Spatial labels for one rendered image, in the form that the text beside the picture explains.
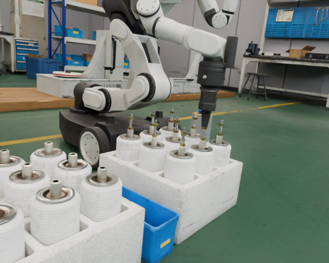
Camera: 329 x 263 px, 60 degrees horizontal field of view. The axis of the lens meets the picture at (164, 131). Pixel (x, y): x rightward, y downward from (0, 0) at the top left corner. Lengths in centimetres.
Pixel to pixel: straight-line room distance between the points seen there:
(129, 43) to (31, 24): 596
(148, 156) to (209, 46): 39
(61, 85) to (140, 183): 215
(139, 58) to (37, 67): 411
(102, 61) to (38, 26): 414
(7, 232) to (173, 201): 47
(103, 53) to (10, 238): 297
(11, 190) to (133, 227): 28
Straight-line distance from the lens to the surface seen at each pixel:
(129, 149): 102
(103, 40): 343
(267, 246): 102
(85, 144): 144
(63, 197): 62
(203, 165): 97
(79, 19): 1052
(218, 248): 95
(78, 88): 186
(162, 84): 139
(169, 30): 99
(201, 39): 92
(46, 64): 545
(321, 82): 597
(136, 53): 146
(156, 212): 89
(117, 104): 158
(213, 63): 92
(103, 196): 66
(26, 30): 729
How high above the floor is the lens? 54
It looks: 14 degrees down
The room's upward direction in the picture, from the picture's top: 5 degrees clockwise
